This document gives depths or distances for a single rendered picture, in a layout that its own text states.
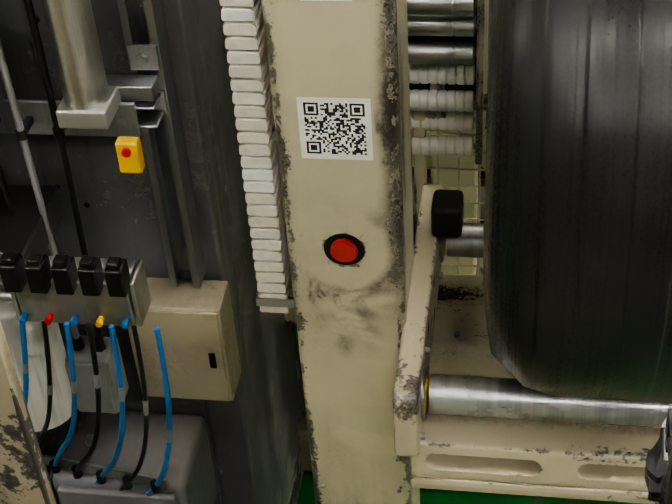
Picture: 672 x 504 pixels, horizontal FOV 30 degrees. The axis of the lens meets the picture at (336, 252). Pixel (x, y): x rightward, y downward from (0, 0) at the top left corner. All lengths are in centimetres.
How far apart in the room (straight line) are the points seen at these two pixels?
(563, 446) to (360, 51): 50
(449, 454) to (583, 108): 52
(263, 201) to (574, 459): 45
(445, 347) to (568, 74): 63
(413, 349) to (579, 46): 47
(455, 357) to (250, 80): 51
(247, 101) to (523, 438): 49
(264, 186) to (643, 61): 46
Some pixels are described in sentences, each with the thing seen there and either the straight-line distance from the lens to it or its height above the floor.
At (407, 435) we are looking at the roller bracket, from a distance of 140.
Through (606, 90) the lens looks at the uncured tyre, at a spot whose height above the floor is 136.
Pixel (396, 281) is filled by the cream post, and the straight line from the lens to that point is 140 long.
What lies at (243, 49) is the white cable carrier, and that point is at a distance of 126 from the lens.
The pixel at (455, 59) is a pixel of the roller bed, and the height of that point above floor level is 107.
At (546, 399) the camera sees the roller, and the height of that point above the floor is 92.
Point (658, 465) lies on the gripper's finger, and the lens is 103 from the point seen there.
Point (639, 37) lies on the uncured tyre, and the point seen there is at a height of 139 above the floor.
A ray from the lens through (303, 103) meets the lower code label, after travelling 127.
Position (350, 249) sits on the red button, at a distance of 137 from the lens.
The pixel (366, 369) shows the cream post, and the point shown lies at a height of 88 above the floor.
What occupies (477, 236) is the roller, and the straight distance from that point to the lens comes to 162.
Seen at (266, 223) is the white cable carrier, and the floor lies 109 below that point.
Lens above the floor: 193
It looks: 39 degrees down
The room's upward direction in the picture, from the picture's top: 4 degrees counter-clockwise
